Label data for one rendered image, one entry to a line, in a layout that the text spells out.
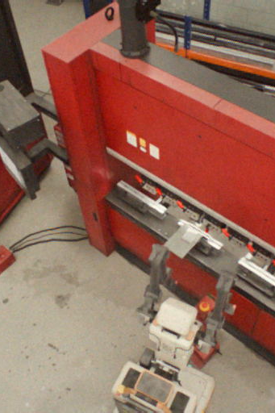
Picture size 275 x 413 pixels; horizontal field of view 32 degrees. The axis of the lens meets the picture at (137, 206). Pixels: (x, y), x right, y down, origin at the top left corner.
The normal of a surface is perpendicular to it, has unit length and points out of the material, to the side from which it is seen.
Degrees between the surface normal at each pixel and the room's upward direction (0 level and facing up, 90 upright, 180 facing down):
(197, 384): 0
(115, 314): 0
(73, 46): 0
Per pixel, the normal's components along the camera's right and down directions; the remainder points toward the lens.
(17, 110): -0.06, -0.61
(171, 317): -0.38, 0.12
